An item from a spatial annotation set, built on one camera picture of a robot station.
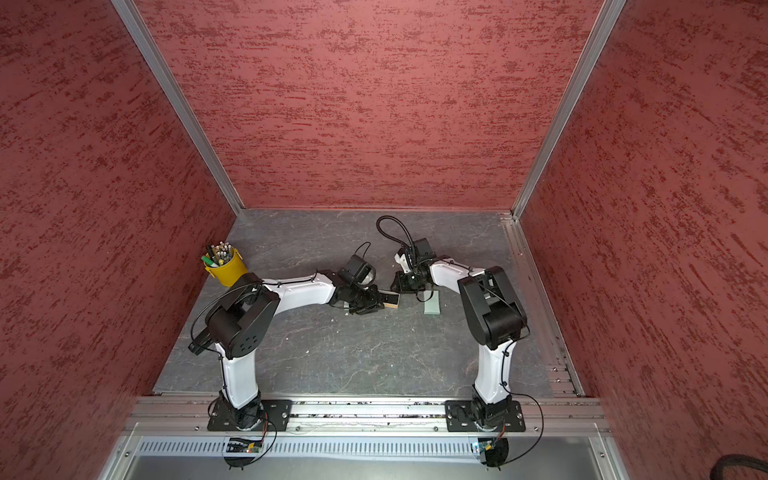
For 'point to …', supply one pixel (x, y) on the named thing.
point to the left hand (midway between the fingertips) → (382, 312)
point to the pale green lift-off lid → (432, 305)
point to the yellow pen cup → (228, 274)
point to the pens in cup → (217, 255)
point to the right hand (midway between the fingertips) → (395, 292)
